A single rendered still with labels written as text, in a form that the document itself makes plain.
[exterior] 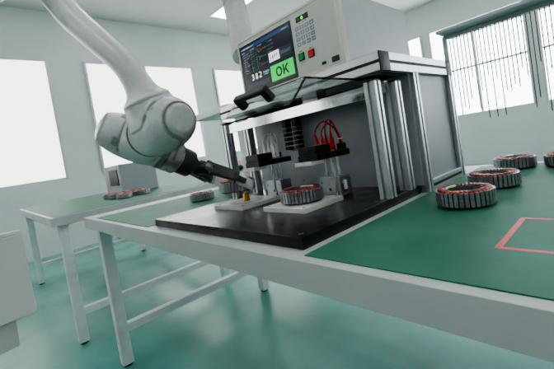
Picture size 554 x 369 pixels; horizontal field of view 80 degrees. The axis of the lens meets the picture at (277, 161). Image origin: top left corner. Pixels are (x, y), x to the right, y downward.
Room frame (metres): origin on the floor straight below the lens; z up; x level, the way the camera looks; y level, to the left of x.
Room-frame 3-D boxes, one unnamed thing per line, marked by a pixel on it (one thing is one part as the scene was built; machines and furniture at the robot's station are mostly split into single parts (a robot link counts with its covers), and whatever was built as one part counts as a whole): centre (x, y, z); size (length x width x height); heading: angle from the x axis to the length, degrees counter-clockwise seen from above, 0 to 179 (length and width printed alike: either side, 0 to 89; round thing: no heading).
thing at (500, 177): (0.82, -0.53, 0.77); 0.11 x 0.11 x 0.04
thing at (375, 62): (1.16, -0.20, 1.09); 0.68 x 0.44 x 0.05; 42
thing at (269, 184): (1.13, 0.01, 0.80); 0.08 x 0.05 x 0.06; 42
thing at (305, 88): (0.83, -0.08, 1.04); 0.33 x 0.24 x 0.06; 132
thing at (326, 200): (0.86, -0.05, 0.78); 0.15 x 0.15 x 0.01; 42
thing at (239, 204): (1.04, 0.11, 0.78); 0.15 x 0.15 x 0.01; 42
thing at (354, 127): (1.12, -0.16, 0.92); 0.66 x 0.01 x 0.30; 42
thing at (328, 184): (0.96, -0.16, 0.80); 0.08 x 0.05 x 0.06; 42
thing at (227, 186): (1.02, 0.13, 0.84); 0.11 x 0.11 x 0.04
